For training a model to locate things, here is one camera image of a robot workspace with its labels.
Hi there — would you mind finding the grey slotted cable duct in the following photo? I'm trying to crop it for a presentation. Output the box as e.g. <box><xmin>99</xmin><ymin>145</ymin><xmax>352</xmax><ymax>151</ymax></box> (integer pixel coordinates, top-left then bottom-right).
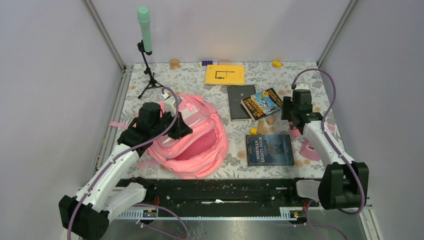
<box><xmin>116</xmin><ymin>207</ymin><xmax>306</xmax><ymax>221</ymax></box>

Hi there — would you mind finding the small natural wooden block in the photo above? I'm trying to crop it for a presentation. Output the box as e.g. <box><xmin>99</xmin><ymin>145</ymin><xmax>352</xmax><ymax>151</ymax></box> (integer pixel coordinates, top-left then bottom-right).
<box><xmin>266</xmin><ymin>116</ymin><xmax>276</xmax><ymax>126</ymax></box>

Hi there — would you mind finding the natural block at back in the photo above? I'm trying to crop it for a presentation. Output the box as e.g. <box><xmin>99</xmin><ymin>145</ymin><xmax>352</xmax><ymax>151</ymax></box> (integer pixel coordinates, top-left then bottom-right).
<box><xmin>169</xmin><ymin>59</ymin><xmax>181</xmax><ymax>70</ymax></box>

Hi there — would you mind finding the pink student backpack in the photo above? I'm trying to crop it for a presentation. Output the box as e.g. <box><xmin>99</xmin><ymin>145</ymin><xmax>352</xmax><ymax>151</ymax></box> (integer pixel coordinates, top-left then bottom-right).
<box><xmin>108</xmin><ymin>93</ymin><xmax>230</xmax><ymax>180</ymax></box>

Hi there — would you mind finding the yellow block at back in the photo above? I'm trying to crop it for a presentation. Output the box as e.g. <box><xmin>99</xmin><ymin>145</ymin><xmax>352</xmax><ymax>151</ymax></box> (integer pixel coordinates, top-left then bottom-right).
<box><xmin>272</xmin><ymin>60</ymin><xmax>283</xmax><ymax>68</ymax></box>

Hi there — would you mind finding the purple block at back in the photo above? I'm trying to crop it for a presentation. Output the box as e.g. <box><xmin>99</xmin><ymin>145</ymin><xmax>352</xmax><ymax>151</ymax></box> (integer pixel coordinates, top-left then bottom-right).
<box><xmin>201</xmin><ymin>60</ymin><xmax>214</xmax><ymax>66</ymax></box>

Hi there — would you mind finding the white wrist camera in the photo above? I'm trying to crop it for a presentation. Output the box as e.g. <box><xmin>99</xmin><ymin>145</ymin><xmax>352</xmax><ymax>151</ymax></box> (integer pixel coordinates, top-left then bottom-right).
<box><xmin>162</xmin><ymin>93</ymin><xmax>182</xmax><ymax>116</ymax></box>
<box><xmin>294</xmin><ymin>83</ymin><xmax>310</xmax><ymax>91</ymax></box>

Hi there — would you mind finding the floral table mat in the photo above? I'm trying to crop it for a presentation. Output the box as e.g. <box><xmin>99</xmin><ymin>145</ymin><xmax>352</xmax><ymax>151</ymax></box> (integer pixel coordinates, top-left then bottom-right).
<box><xmin>112</xmin><ymin>61</ymin><xmax>329</xmax><ymax>179</ymax></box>

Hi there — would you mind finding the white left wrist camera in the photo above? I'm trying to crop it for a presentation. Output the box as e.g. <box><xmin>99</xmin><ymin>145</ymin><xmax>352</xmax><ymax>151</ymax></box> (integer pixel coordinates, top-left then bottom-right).
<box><xmin>162</xmin><ymin>93</ymin><xmax>182</xmax><ymax>116</ymax></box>

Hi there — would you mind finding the yellow book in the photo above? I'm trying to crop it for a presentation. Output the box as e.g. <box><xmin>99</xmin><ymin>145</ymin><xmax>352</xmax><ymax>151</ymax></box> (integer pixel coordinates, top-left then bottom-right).
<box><xmin>204</xmin><ymin>64</ymin><xmax>245</xmax><ymax>86</ymax></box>

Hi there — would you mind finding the Nineteen Eighty-Four blue book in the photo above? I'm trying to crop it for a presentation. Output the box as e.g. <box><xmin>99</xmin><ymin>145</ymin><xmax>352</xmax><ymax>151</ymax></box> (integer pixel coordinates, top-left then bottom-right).
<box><xmin>245</xmin><ymin>134</ymin><xmax>295</xmax><ymax>167</ymax></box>

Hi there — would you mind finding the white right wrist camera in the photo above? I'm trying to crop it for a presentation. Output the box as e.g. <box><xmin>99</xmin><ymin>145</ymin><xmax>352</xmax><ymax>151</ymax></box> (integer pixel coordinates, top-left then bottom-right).
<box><xmin>294</xmin><ymin>83</ymin><xmax>310</xmax><ymax>91</ymax></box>

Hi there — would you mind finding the black microphone tripod stand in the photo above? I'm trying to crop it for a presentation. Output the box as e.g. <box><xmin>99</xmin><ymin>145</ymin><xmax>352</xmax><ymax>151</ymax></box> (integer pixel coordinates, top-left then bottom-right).
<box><xmin>137</xmin><ymin>40</ymin><xmax>164</xmax><ymax>100</ymax></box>

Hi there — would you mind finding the long natural wooden block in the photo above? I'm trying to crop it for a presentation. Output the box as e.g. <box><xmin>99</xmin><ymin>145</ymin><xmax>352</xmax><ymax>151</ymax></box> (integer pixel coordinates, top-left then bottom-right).
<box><xmin>256</xmin><ymin>120</ymin><xmax>266</xmax><ymax>135</ymax></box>

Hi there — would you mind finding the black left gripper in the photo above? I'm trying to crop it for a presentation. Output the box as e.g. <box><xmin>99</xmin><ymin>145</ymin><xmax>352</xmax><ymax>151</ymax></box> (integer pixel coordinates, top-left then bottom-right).
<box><xmin>151</xmin><ymin>109</ymin><xmax>193</xmax><ymax>140</ymax></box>

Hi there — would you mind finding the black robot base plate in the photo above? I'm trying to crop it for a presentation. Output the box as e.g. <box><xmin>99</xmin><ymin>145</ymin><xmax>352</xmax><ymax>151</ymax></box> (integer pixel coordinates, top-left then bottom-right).
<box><xmin>117</xmin><ymin>177</ymin><xmax>309</xmax><ymax>213</ymax></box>

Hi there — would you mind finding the green microphone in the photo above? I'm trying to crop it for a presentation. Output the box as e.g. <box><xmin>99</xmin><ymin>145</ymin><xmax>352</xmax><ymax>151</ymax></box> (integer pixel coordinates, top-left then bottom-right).
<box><xmin>137</xmin><ymin>6</ymin><xmax>152</xmax><ymax>55</ymax></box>

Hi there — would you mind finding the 169-Storey Treehouse book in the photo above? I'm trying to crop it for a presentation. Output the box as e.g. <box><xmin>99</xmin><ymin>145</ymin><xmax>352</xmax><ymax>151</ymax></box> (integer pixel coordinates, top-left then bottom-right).
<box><xmin>240</xmin><ymin>88</ymin><xmax>283</xmax><ymax>121</ymax></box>

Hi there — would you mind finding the black tablet case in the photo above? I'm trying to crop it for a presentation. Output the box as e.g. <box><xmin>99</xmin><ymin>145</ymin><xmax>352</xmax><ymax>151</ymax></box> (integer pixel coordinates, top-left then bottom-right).
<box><xmin>227</xmin><ymin>85</ymin><xmax>256</xmax><ymax>121</ymax></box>

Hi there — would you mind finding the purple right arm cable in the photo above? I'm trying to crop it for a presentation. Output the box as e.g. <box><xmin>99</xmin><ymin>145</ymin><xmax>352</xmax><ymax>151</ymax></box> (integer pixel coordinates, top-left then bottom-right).
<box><xmin>290</xmin><ymin>68</ymin><xmax>367</xmax><ymax>240</ymax></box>

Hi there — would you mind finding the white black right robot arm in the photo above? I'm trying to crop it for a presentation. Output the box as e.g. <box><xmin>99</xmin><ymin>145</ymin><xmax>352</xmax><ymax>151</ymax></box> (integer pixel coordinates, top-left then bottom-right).
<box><xmin>281</xmin><ymin>84</ymin><xmax>369</xmax><ymax>212</ymax></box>

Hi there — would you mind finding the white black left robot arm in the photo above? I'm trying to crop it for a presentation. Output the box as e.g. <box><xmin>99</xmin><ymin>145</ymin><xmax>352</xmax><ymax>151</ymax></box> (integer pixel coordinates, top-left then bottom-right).
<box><xmin>58</xmin><ymin>100</ymin><xmax>192</xmax><ymax>240</ymax></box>

